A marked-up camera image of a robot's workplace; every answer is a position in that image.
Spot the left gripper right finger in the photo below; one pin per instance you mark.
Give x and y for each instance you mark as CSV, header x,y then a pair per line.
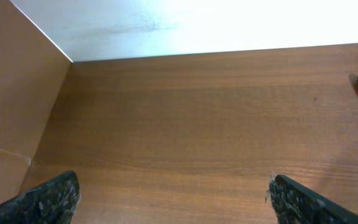
x,y
295,203

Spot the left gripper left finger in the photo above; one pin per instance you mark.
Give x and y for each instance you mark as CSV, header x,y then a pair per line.
x,y
53,201

